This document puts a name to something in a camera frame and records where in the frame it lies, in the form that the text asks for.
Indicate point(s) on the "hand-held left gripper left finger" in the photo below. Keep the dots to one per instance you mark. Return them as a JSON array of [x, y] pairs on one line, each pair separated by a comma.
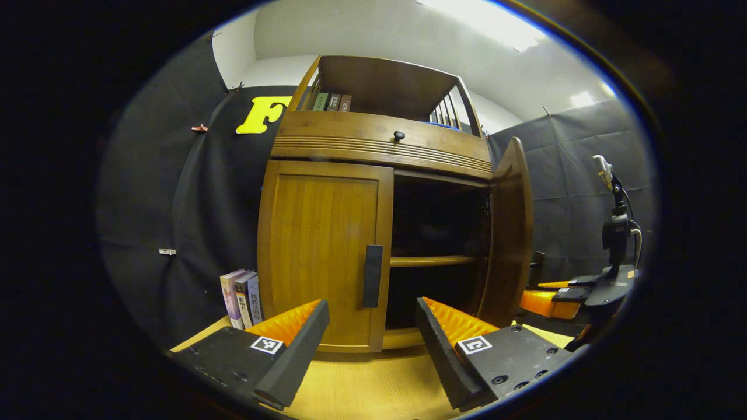
[[297, 356]]

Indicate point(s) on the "wooden inner cabinet shelf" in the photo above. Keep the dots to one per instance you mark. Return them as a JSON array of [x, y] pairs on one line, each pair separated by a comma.
[[435, 261]]

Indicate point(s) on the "dark brown book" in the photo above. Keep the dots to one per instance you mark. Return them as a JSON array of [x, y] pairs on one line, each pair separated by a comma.
[[334, 102]]

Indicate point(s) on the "reddish brown book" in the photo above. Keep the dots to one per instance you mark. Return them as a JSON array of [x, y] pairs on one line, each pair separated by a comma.
[[345, 103]]

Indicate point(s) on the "black stand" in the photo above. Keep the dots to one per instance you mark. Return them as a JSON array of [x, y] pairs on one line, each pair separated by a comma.
[[615, 230]]

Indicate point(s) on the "wooden double-door shoe cabinet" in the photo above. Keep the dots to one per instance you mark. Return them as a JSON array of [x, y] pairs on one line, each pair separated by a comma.
[[379, 81]]

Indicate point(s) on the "blue grey book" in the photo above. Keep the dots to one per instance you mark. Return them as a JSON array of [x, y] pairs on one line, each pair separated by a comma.
[[255, 298]]

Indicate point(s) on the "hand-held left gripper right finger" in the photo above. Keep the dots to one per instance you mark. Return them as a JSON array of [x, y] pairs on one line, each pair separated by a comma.
[[443, 361]]

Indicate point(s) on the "black backdrop cloth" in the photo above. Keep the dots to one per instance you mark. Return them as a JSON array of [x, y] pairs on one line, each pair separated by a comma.
[[572, 175], [152, 204]]

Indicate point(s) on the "dark book with yellow print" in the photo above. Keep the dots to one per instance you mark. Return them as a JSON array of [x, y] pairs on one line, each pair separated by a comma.
[[244, 300]]

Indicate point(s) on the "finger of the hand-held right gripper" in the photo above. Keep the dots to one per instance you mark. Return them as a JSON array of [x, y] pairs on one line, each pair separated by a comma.
[[583, 281], [569, 294]]

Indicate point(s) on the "small ceiling light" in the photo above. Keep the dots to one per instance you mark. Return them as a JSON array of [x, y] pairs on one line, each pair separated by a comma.
[[582, 99]]

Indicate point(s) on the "dark clip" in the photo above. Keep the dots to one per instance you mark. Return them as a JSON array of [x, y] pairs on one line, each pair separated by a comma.
[[237, 87]]

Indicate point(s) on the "blue cloth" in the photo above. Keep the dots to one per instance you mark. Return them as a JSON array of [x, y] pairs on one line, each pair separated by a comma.
[[443, 125]]

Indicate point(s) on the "wooden cabinet door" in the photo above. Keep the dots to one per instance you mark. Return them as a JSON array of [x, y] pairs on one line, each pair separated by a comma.
[[321, 251], [508, 233]]

